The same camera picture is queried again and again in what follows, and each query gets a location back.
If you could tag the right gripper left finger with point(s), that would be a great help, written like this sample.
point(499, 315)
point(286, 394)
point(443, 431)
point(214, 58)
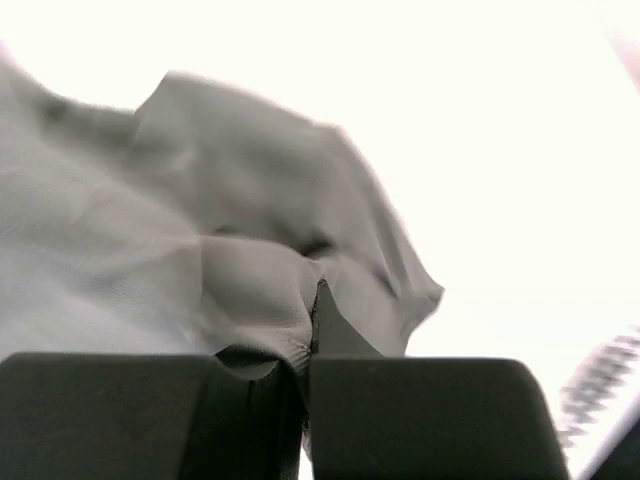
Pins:
point(98, 416)

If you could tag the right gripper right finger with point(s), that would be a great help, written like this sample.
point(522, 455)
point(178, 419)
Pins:
point(377, 417)

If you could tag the grey skirt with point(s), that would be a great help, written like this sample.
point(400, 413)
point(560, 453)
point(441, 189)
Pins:
point(204, 219)

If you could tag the white plastic basket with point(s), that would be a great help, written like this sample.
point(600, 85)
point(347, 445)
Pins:
point(598, 428)

